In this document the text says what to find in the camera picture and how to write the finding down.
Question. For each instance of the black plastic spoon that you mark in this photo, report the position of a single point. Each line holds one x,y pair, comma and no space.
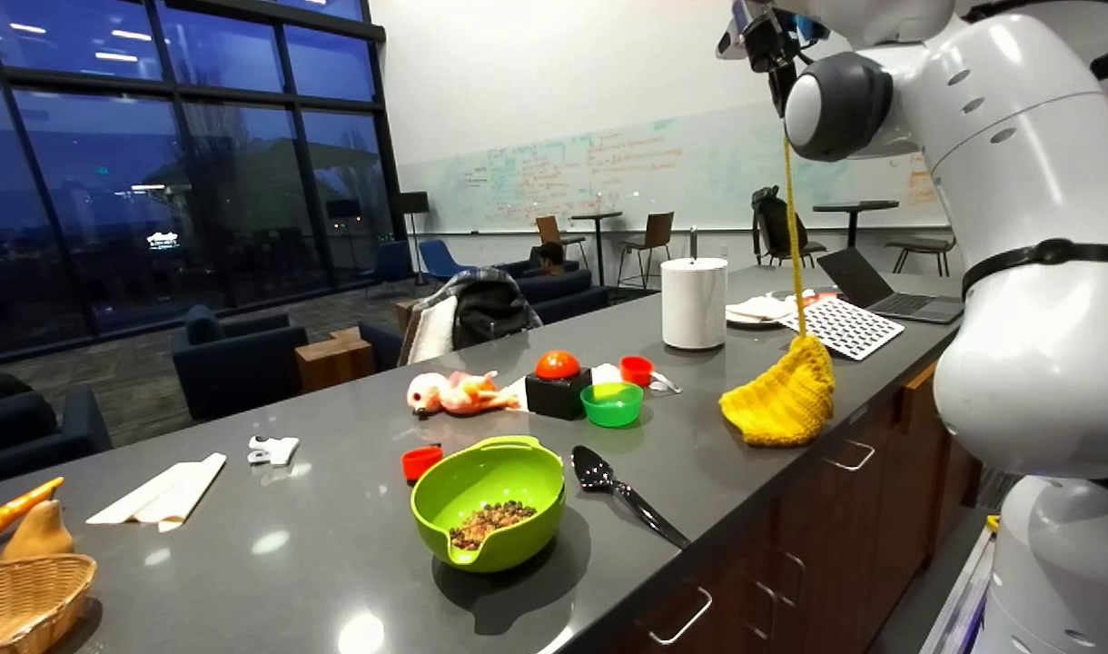
595,466

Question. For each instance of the dark sofa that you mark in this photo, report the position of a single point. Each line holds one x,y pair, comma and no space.
26,429
565,291

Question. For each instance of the aluminium robot stand frame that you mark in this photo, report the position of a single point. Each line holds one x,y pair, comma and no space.
958,595

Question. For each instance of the large glass window wall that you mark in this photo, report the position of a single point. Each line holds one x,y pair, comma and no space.
117,183

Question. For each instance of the wooden chair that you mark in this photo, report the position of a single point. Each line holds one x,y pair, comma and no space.
654,239
555,239

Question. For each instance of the yellow toy baguette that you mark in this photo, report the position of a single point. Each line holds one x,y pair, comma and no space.
8,510

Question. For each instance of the black speaker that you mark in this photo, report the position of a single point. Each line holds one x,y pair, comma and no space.
416,205

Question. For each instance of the gray laptop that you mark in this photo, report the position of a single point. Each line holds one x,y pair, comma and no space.
900,305

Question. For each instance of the dark gray jacket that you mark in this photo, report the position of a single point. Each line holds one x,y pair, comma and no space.
492,313

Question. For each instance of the yellow knitted cloth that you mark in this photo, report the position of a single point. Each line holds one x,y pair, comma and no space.
784,405

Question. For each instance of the crumpled white wrapper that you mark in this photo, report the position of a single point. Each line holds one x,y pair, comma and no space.
269,453

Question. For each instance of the white folded paper strip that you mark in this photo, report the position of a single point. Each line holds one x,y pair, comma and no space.
164,491

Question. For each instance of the dark armchair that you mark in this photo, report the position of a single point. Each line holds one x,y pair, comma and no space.
229,365

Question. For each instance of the small red plastic piece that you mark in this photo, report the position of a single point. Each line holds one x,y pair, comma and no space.
421,463

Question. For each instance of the gray chair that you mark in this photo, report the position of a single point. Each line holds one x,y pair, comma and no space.
922,253

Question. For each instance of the white paper towel roll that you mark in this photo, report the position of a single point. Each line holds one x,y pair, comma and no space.
696,304

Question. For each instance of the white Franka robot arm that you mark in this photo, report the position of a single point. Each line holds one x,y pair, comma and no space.
1037,365

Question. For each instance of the black backpack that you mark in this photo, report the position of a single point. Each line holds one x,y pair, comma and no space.
772,225

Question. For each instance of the brown wooden box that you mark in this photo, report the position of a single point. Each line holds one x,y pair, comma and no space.
333,361

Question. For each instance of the wicker basket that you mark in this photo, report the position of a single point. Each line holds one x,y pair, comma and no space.
26,605

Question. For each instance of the brown wooden counter cabinet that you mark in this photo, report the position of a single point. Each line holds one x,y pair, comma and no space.
819,545

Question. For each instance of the tall round table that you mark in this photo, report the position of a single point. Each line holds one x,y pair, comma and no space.
857,207
596,219

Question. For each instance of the white paper stack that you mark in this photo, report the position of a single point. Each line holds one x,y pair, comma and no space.
757,313

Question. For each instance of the checkerboard calibration board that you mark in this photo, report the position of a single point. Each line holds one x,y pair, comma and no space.
857,328

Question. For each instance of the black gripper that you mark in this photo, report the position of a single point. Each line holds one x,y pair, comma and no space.
772,41

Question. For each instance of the white chair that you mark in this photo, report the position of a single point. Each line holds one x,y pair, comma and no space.
430,328

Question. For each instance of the red toy tomato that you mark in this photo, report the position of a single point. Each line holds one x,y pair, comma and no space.
560,365

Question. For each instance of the lime green bowl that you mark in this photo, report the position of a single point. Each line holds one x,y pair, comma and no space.
501,473

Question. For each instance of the blue chair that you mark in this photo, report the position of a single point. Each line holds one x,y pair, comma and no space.
441,259

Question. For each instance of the red measuring cup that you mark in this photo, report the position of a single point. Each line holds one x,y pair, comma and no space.
637,368

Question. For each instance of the brown grain mix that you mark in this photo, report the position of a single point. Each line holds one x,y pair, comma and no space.
492,523

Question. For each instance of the small green bowl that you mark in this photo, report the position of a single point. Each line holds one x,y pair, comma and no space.
611,413

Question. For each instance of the tan toy gourd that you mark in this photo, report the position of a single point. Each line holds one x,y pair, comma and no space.
38,532

